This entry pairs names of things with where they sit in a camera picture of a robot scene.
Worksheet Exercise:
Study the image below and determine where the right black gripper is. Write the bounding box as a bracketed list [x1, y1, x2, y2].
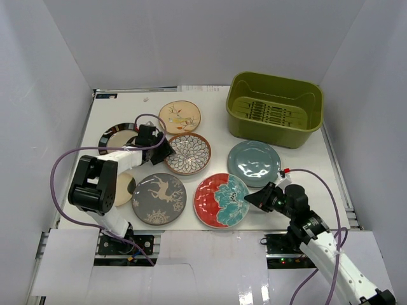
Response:
[244, 182, 294, 220]

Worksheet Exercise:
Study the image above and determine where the white petal pattern bowl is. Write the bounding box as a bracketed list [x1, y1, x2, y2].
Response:
[165, 133, 211, 175]

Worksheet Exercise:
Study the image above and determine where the red and teal flower plate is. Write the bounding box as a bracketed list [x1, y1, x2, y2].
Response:
[193, 173, 250, 229]

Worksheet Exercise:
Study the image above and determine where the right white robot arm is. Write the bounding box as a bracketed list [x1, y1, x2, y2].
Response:
[245, 182, 396, 304]

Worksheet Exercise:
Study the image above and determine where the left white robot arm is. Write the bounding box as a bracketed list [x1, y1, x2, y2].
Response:
[67, 125, 175, 254]

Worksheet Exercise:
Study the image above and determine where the olive green plastic bin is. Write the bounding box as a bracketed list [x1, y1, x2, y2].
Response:
[226, 72, 324, 149]

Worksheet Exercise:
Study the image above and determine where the grey-blue glazed plate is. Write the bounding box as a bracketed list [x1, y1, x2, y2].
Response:
[227, 140, 281, 188]

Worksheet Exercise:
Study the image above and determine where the cream plate with dark patch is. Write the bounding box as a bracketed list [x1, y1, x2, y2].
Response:
[114, 173, 137, 207]

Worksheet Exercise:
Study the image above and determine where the grey reindeer snowflake plate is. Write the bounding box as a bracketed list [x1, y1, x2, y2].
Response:
[132, 173, 187, 226]

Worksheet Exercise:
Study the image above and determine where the black rimmed striped plate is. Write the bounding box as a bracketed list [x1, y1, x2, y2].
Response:
[98, 123, 137, 155]

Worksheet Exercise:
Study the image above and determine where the beige bird branch plate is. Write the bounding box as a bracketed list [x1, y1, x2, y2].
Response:
[158, 100, 201, 135]

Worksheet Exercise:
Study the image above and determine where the printed paper sheet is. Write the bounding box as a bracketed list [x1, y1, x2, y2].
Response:
[177, 85, 230, 92]

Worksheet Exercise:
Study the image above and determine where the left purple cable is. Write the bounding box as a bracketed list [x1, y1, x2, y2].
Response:
[50, 113, 166, 267]

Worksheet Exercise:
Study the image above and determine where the purple cable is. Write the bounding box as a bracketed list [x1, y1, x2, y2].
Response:
[50, 113, 166, 267]
[289, 168, 348, 305]

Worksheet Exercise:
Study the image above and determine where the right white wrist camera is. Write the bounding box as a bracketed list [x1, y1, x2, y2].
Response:
[277, 168, 292, 189]

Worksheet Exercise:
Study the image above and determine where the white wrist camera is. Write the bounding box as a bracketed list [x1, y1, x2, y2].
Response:
[277, 168, 292, 189]
[145, 121, 160, 136]

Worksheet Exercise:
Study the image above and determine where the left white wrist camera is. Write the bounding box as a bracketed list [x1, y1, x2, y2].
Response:
[145, 121, 160, 136]

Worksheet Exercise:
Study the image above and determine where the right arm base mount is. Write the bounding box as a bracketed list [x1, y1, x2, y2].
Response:
[259, 233, 315, 269]

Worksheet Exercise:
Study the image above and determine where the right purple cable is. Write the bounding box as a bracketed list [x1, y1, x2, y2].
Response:
[289, 168, 348, 305]

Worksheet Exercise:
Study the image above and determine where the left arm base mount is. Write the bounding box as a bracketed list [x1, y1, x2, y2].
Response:
[93, 234, 156, 267]

